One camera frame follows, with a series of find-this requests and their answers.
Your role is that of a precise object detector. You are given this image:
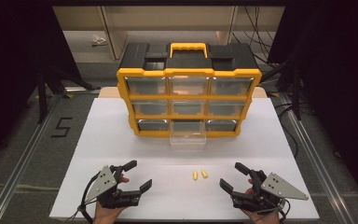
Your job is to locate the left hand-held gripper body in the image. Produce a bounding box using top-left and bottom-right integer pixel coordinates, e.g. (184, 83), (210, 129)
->
(84, 165), (142, 209)

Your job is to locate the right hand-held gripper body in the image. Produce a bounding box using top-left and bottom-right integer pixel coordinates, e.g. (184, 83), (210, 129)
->
(231, 170), (310, 214)

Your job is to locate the clear plastic drawer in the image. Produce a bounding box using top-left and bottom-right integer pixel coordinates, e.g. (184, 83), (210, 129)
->
(169, 120), (207, 147)

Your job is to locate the yellow black organizer cabinet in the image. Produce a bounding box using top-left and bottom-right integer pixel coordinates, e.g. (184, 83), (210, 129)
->
(117, 42), (263, 139)

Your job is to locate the person's left hand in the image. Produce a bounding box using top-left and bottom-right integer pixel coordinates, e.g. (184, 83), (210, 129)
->
(92, 175), (131, 224)

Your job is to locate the person's right hand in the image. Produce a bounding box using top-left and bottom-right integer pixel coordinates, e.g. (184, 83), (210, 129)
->
(241, 178), (282, 224)

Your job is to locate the set of closed clear drawers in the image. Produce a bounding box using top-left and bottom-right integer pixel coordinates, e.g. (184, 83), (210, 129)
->
(124, 76), (255, 132)

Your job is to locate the black metal stand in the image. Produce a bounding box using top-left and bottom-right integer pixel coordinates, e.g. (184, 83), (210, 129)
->
(260, 60), (303, 121)
(36, 65), (101, 124)

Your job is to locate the crumpled white paper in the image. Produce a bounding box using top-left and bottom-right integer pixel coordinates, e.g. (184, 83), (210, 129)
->
(90, 34), (108, 48)

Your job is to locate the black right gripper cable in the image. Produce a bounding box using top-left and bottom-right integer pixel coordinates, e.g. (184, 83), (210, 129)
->
(279, 199), (292, 224)

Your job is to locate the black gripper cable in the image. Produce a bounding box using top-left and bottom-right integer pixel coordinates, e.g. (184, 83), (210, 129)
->
(279, 199), (292, 224)
(64, 172), (103, 224)

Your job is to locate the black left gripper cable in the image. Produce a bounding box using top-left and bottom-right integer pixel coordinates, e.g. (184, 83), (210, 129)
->
(64, 172), (103, 224)

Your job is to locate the aluminium floor rail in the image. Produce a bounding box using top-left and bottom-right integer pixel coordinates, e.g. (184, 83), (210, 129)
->
(278, 92), (357, 224)
(0, 92), (64, 224)

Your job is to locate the black floor cable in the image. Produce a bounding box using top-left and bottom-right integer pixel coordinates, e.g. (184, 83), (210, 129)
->
(273, 102), (300, 159)

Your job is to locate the beige wooden post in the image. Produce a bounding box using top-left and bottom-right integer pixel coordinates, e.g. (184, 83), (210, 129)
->
(100, 6), (129, 61)

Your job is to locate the yellow carry handle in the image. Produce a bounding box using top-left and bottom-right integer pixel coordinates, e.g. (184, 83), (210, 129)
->
(169, 42), (208, 59)

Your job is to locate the bundle of black cables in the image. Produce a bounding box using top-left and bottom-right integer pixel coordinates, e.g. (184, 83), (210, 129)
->
(232, 6), (282, 68)

